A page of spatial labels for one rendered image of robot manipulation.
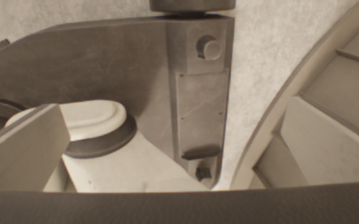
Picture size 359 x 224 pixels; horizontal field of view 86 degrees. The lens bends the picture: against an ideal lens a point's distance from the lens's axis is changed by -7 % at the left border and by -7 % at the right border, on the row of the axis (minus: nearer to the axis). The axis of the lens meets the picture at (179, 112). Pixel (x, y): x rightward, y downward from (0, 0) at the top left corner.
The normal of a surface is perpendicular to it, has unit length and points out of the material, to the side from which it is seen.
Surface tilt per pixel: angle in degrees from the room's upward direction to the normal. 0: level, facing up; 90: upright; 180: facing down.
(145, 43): 0
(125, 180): 90
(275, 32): 0
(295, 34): 0
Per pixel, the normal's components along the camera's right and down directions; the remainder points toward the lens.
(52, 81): 0.20, 0.48
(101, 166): -0.04, -0.87
